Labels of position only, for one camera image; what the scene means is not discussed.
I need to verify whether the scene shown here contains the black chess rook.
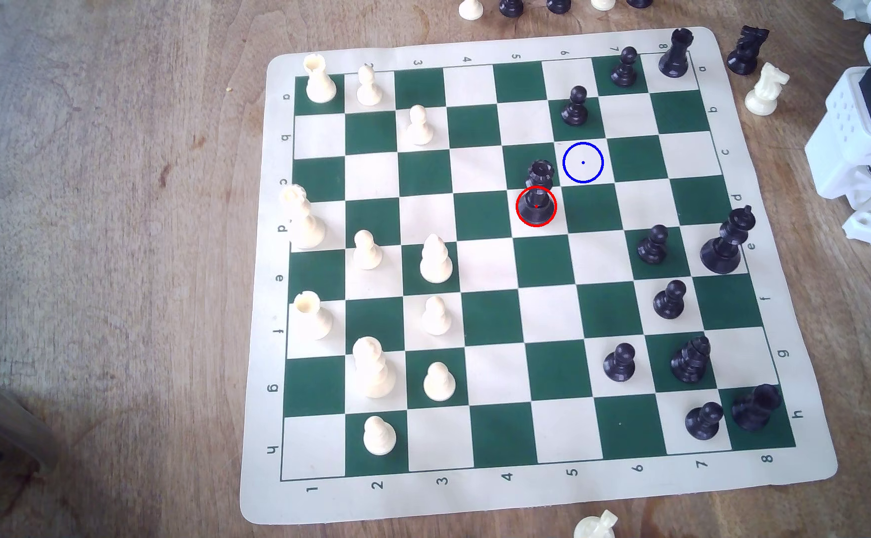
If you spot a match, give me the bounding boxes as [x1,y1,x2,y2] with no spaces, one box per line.
[658,27,694,79]
[518,159,558,227]

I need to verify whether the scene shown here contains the white chess bishop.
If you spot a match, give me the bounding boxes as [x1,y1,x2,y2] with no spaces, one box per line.
[419,234,454,284]

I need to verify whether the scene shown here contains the green and cream chess mat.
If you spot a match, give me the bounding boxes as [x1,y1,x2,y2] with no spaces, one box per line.
[240,26,840,526]

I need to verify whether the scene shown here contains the white chess rook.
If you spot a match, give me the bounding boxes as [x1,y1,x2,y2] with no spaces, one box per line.
[303,54,338,104]
[292,291,334,341]

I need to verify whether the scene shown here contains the black chess pawn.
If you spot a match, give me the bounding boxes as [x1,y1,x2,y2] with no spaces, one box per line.
[636,224,670,266]
[561,86,589,127]
[603,343,637,384]
[653,279,688,321]
[610,46,640,87]
[685,401,724,441]

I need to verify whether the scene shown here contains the black chess king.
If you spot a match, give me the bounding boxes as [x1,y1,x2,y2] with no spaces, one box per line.
[700,206,756,275]

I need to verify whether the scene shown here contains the white chess knight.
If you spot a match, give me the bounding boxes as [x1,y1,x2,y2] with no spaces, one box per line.
[745,62,791,117]
[574,510,619,538]

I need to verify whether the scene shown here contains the black knight on g7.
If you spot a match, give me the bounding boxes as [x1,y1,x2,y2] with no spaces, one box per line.
[670,335,712,384]

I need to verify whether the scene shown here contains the grey metal object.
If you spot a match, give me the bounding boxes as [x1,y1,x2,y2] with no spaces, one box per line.
[0,359,59,479]

